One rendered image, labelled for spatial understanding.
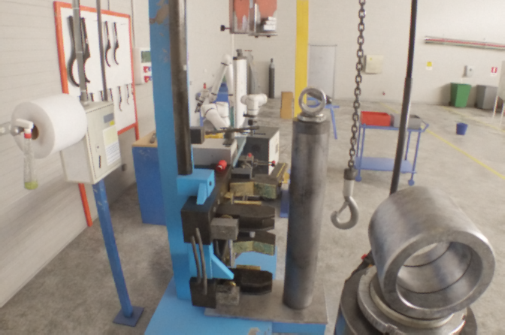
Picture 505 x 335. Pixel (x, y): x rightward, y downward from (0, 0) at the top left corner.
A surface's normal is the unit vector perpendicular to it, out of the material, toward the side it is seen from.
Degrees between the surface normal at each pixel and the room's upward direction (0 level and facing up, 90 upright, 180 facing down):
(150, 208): 90
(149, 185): 90
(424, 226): 25
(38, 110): 90
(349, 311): 0
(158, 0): 90
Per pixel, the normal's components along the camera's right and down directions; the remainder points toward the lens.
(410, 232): -0.59, -0.80
